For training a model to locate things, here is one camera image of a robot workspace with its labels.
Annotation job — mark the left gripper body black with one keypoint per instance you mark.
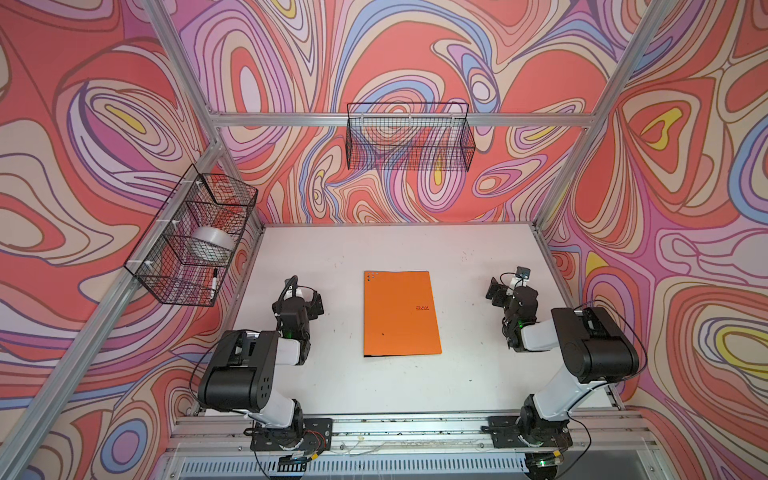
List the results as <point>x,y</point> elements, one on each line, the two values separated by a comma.
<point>309,311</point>

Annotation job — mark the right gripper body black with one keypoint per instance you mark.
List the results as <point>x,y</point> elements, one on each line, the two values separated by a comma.
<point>502,299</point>

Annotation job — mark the orange black folder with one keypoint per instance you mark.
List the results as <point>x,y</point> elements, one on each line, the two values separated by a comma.
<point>399,315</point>

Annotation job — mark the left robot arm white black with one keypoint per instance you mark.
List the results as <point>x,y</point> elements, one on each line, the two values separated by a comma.
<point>241,374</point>

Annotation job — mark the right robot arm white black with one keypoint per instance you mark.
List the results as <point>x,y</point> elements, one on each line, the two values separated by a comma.
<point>594,350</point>

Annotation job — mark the marker pen in basket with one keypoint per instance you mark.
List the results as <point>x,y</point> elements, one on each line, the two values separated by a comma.
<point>214,282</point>

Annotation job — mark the white tape roll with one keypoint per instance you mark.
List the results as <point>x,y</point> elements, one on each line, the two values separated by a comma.
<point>211,245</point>

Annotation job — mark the white vented panel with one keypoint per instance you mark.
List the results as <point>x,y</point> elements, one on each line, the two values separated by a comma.
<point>357,467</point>

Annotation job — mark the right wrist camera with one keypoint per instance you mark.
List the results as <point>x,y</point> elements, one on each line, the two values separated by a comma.
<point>522,275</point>

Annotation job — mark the black wire basket left wall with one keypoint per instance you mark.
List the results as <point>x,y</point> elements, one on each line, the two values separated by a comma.
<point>184,257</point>

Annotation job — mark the black wire basket wall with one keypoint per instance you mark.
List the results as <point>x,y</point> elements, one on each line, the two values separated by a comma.
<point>184,257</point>
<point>440,144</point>

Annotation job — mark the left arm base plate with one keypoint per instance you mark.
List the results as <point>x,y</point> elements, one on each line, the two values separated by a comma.
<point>311,435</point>

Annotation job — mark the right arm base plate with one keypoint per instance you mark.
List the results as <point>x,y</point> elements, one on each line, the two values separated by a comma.
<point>527,432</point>

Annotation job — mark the aluminium front rail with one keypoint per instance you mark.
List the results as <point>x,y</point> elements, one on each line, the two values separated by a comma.
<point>432,432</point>

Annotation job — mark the aluminium frame back bar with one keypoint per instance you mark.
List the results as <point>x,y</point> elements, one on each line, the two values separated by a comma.
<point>581,120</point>

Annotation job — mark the aluminium frame left post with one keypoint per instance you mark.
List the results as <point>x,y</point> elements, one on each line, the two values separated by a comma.
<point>217,153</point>

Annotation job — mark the aluminium frame post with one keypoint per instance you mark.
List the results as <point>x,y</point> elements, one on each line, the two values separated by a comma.
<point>637,46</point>
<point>217,153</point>

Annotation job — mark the black wire basket back wall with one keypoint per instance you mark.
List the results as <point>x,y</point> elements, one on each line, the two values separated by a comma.
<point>440,144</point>

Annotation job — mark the aluminium frame right post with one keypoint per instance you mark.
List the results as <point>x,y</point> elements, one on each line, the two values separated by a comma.
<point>637,46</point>

